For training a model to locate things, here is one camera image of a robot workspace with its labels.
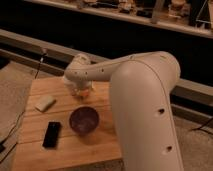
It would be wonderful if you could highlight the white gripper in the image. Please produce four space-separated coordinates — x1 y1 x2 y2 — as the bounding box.
65 79 92 97

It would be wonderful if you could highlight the small orange pepper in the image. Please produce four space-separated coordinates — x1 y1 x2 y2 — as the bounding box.
81 92 89 98

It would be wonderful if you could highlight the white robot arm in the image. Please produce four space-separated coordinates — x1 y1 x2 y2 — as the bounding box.
64 51 184 171

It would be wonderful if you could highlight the dark purple bowl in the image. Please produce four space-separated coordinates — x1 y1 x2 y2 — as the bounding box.
69 106 99 136

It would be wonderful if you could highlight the white rectangular sponge block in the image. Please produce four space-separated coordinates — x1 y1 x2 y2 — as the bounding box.
35 95 56 112

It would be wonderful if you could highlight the black smartphone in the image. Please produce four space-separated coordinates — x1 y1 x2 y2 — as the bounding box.
42 122 61 148

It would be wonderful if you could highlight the wooden shelf with clutter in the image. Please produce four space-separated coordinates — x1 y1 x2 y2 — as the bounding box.
25 0 213 40

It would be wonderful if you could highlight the black cable on floor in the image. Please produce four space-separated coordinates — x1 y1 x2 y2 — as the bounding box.
0 52 48 158

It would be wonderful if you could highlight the grey floor ledge rail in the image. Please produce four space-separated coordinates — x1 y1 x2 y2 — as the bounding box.
0 29 79 76

